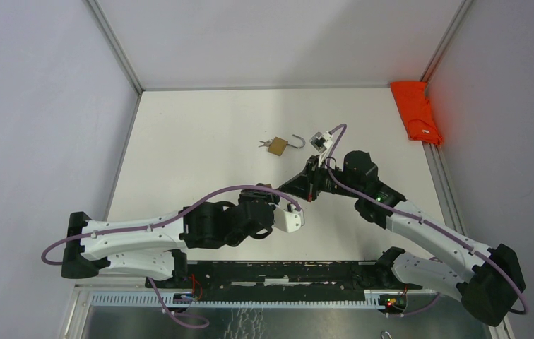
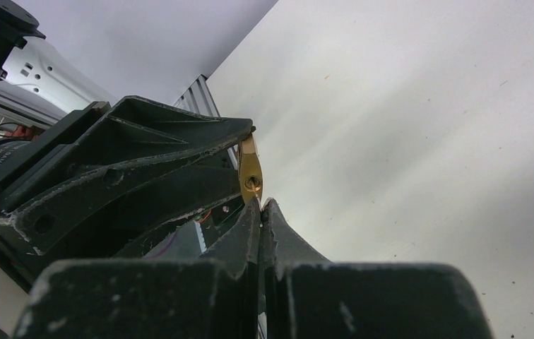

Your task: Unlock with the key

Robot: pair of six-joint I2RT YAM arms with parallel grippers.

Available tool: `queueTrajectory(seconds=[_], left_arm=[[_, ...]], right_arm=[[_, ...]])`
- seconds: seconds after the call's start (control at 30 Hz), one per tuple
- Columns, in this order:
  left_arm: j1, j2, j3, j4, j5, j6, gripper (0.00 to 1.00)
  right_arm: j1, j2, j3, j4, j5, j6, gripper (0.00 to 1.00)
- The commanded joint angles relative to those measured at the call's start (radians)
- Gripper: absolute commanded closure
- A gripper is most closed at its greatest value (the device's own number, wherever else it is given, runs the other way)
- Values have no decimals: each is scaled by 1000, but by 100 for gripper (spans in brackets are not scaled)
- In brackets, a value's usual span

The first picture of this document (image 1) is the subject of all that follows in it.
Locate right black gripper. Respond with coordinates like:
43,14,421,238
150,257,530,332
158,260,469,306
279,155,361,203

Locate large brass padlock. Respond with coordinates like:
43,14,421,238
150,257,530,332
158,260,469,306
267,134,306,156

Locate silver keys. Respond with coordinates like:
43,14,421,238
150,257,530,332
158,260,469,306
259,140,272,148

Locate small brass padlock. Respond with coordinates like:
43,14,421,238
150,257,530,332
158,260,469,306
257,183,273,190

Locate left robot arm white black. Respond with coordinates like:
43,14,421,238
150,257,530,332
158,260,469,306
57,186,281,288

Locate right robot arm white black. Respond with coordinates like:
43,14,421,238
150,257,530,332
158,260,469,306
279,150,526,326

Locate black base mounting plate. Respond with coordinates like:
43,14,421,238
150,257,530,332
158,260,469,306
155,261,418,302

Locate orange folded cloth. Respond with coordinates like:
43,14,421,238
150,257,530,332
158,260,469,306
390,81,444,146

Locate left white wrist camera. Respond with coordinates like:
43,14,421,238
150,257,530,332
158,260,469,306
273,203,304,233

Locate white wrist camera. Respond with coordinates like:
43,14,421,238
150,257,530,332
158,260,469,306
309,131,334,166
273,203,304,233

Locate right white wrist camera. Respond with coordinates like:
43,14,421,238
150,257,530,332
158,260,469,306
309,131,334,166

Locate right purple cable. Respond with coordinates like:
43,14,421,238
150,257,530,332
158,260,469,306
324,123,529,318

